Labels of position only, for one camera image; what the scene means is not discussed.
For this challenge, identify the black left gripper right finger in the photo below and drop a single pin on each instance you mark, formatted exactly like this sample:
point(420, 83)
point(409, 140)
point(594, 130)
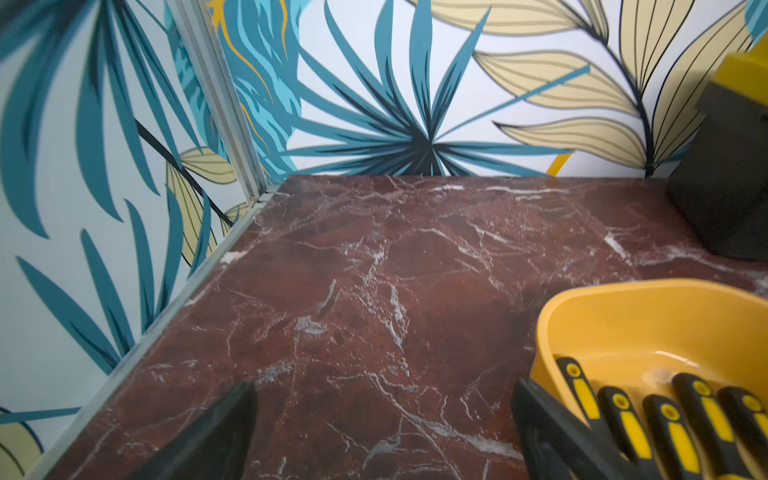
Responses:
point(557, 445)

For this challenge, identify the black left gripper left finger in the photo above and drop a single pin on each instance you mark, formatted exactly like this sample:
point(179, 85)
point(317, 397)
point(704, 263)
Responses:
point(214, 446)

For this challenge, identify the yellow plastic storage tray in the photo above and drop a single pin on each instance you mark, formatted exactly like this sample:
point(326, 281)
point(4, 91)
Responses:
point(638, 336)

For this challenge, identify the yellow black toolbox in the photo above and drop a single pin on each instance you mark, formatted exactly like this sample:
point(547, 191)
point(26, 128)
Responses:
point(720, 186)

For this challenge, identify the aluminium corner frame post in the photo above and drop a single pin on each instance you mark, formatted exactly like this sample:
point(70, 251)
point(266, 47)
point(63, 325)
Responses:
point(196, 30)

